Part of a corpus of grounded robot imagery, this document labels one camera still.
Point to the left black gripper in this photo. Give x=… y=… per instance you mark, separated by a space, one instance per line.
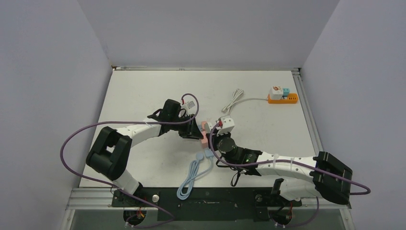
x=191 y=131

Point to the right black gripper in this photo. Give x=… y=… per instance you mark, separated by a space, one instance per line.
x=216 y=138

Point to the small pink plug adapter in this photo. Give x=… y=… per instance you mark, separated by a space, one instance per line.
x=207 y=126

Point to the pink blue power strip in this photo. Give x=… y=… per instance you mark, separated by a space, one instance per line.
x=204 y=142

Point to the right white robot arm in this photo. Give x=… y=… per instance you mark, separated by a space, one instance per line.
x=296 y=177

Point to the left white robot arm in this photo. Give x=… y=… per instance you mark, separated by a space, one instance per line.
x=109 y=153

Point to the teal plug adapter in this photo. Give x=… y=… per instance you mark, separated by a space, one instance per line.
x=285 y=92

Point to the white cube adapter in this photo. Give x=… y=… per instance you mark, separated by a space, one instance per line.
x=275 y=93

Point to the orange power strip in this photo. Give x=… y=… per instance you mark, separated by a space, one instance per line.
x=291 y=98

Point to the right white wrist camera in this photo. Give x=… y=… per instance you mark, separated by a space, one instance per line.
x=226 y=125

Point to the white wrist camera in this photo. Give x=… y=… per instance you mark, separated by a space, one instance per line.
x=226 y=125
x=187 y=106

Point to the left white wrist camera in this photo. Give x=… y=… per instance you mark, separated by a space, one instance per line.
x=187 y=106

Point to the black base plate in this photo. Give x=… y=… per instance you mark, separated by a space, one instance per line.
x=221 y=204

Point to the aluminium frame rail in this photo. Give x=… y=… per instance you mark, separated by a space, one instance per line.
x=312 y=132

